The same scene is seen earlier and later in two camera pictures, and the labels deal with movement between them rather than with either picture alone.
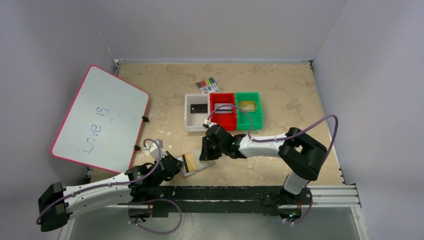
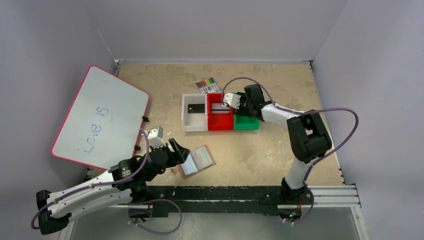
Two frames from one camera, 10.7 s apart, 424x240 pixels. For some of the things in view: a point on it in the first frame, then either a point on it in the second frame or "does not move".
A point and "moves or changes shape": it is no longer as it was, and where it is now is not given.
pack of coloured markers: (208, 86) does not move
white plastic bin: (196, 110) moves or changes shape
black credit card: (198, 108) does not move
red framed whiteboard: (103, 125) does not move
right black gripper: (206, 149) to (242, 108)
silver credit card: (223, 110) does not move
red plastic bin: (224, 116) moves or changes shape
